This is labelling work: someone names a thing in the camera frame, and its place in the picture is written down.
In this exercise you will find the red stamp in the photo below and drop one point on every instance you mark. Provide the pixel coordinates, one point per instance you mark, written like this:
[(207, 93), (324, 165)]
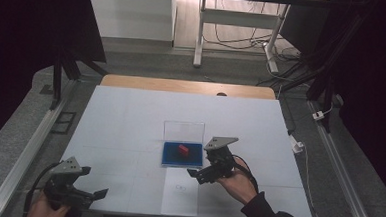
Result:
[(183, 149)]

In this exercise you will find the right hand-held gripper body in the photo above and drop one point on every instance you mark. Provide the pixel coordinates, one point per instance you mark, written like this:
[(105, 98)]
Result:
[(220, 156)]

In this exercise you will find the black floor frame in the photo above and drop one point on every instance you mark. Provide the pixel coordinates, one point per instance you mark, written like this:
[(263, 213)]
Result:
[(63, 122)]

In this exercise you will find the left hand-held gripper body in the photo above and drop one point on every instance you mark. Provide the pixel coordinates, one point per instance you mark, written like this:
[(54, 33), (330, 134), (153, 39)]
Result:
[(65, 182)]

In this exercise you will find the white cabinet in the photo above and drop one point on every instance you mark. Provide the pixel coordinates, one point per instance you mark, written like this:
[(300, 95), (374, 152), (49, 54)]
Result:
[(131, 13)]

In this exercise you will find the wooden table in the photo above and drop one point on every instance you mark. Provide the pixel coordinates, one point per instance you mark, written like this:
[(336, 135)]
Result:
[(182, 86)]

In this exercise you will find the aluminium rail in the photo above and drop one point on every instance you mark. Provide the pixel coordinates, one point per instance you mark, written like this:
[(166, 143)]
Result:
[(341, 176), (28, 150)]

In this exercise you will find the small white paper sheet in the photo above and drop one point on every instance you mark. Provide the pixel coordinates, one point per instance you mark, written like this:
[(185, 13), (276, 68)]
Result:
[(179, 196)]

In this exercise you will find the person's right hand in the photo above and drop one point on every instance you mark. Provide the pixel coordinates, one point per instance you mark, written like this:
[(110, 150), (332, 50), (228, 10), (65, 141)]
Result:
[(238, 186)]

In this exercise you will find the white power plug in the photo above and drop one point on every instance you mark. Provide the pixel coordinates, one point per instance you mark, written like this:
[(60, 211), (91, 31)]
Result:
[(296, 145)]

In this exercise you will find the white power adapter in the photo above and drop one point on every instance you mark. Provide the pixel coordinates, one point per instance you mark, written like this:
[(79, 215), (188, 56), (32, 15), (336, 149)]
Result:
[(318, 115)]

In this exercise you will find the person's left hand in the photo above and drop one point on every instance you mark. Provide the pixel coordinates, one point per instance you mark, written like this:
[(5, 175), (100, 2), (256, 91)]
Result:
[(43, 211)]

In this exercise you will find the blue ink pad box clear lid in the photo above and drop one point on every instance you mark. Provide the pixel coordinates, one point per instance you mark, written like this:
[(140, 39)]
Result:
[(182, 151)]

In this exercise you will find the black metal stand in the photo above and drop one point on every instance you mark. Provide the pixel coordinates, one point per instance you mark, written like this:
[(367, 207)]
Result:
[(57, 74), (325, 92)]

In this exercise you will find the large white table cover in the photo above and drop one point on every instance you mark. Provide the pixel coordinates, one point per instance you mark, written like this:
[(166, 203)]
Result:
[(130, 128)]

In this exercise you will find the white desk frame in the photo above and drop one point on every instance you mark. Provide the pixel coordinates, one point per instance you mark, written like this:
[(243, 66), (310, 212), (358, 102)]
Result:
[(235, 19)]

